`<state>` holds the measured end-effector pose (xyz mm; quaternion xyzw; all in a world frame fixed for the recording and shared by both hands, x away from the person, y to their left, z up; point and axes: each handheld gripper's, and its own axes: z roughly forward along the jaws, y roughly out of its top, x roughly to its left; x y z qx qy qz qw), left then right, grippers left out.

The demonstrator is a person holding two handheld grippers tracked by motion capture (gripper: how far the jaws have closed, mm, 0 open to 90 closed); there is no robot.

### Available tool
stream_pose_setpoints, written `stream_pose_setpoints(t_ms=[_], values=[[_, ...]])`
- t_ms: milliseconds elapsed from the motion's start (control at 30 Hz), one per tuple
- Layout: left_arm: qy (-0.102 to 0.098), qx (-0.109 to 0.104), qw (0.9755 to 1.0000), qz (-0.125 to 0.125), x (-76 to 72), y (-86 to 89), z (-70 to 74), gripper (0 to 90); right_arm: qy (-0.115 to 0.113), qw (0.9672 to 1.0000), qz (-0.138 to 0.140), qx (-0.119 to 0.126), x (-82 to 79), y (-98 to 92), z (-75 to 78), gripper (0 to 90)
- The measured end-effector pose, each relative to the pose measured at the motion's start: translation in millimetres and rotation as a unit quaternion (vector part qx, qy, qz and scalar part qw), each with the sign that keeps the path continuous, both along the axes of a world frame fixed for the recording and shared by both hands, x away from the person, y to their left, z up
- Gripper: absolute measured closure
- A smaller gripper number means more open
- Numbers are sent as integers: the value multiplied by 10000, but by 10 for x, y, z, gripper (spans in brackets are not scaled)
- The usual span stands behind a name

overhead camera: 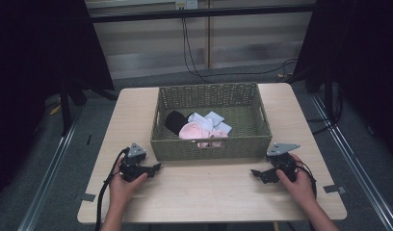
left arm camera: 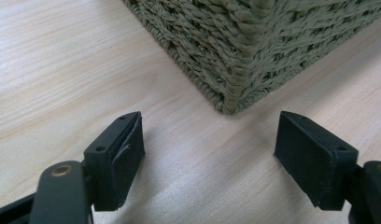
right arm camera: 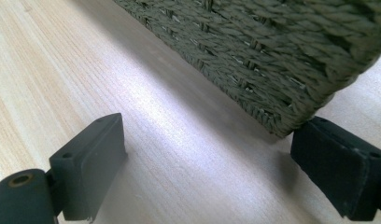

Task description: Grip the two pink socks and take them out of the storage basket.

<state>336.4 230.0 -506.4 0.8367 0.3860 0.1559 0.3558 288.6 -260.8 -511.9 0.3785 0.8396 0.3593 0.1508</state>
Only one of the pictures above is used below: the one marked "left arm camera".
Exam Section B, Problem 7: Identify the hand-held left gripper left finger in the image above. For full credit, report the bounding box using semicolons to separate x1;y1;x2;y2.
82;111;147;212

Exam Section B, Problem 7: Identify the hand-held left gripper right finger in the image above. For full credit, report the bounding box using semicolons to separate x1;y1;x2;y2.
273;110;360;212

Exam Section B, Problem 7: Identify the green woven basket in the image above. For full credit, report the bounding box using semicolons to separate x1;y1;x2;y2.
121;0;381;115

